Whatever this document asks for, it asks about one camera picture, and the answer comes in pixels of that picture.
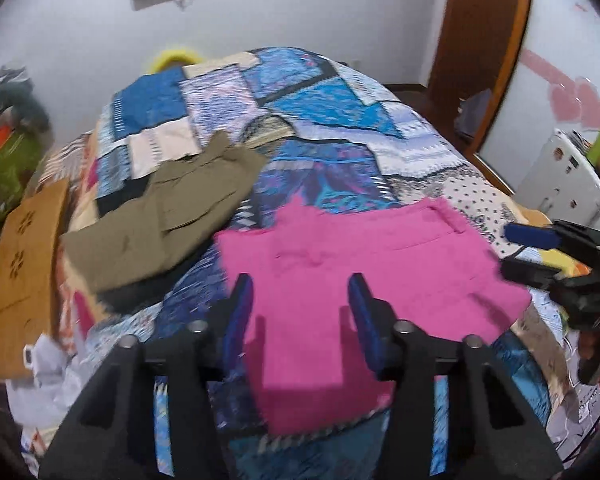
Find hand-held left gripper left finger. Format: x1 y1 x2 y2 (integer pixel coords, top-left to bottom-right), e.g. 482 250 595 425
39 272 255 480

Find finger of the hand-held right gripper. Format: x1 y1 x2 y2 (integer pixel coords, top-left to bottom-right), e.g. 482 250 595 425
500 257 581 292
503 219 600 253

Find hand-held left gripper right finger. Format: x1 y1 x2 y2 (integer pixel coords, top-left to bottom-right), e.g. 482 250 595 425
347 272 564 480

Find pink pants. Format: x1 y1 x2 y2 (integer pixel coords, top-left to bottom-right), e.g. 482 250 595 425
214 196 532 436

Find olive green pants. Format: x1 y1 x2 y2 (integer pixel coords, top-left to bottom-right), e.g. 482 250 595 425
62 130 269 294

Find white plastic crate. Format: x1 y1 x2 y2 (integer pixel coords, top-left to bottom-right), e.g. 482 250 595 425
515 129 600 234

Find brown wooden door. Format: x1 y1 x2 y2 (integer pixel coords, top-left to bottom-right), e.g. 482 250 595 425
427 0 536 155

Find white plastic bag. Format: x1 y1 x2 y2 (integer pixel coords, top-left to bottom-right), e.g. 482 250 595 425
7 335 99 429

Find blue patchwork blanket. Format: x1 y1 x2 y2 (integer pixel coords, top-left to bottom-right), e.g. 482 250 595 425
20 47 600 480

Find wooden lap desk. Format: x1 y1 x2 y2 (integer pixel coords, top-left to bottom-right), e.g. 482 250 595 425
0 177 71 382

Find green patterned bag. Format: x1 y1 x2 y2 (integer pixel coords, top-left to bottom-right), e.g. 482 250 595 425
0 129 47 233

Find yellow ring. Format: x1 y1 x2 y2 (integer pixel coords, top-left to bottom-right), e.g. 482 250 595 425
147 45 204 74

